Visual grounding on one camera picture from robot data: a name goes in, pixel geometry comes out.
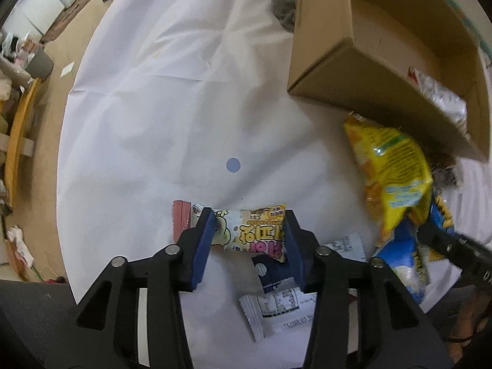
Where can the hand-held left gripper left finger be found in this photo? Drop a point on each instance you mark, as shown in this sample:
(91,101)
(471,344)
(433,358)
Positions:
(203,246)

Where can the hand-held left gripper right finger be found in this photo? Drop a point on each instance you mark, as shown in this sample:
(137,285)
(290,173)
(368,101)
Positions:
(292,246)

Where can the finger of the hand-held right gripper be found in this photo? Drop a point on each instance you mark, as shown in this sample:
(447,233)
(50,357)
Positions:
(442,244)

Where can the red-ended white snack packet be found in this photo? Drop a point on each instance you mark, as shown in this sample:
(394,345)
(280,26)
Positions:
(180,219)

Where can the blue white snack bag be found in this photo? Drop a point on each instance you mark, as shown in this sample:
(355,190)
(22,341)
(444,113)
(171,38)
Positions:
(399,250)

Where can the cartoon print snack packet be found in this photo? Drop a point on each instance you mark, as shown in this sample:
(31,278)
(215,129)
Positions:
(250,234)

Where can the large yellow snack bag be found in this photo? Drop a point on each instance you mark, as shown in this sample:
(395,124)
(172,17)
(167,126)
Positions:
(392,161)

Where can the cardboard box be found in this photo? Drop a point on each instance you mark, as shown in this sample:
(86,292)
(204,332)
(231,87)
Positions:
(330,46)

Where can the person's right forearm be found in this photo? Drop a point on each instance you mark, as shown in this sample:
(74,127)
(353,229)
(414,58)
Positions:
(469,315)

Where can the small white snack packet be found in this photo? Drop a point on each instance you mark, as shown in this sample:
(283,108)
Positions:
(346,248)

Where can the printed blanket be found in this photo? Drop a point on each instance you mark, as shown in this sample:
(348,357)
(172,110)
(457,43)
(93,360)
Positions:
(476,200)

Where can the white labelled snack packet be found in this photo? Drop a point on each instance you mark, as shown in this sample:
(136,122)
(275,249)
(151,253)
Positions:
(276,315)

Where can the round dot sticker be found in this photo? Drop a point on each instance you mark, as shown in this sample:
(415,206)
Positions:
(233,165)

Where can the silver snack packet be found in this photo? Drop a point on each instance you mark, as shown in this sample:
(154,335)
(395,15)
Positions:
(442,100)

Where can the white paper sheet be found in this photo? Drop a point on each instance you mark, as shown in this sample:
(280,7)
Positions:
(153,103)

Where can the wooden bench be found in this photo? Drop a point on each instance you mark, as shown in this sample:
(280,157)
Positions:
(21,123)

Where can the white paper scrap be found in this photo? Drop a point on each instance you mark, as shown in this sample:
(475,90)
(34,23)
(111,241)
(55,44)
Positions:
(68,69)

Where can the dark grey cloth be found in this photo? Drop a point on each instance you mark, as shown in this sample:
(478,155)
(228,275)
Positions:
(284,4)

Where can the grey stool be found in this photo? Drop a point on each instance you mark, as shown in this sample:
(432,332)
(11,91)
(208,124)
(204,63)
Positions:
(40,65)

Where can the white appliance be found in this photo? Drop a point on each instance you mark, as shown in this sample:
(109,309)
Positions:
(34,11)

